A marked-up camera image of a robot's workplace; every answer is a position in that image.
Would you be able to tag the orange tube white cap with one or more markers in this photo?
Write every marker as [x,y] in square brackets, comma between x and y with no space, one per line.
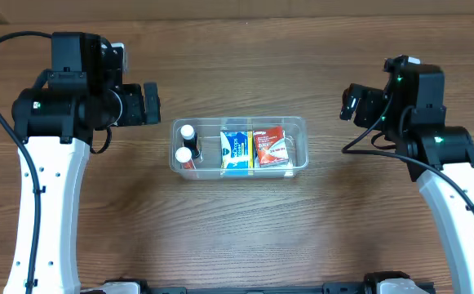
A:
[185,158]

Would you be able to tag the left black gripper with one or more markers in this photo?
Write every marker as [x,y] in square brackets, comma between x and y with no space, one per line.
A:
[151,103]

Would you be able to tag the red medicine box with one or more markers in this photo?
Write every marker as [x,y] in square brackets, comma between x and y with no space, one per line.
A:
[270,132]

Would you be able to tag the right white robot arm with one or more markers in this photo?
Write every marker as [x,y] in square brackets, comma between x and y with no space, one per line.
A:
[444,174]

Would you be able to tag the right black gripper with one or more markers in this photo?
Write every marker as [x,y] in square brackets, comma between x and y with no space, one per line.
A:
[349,105]

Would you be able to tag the white medicine box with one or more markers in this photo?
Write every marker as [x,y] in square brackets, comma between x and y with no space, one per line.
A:
[271,151]

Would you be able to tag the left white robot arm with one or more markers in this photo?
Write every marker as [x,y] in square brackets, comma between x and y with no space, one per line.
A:
[55,119]

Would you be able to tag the clear plastic container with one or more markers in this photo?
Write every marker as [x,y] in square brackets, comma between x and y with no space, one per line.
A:
[208,164]

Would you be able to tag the blue VapoDrops box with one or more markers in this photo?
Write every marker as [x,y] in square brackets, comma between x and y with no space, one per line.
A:
[237,153]

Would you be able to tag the dark bottle white cap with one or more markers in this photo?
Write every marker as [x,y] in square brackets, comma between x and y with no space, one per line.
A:
[189,136]

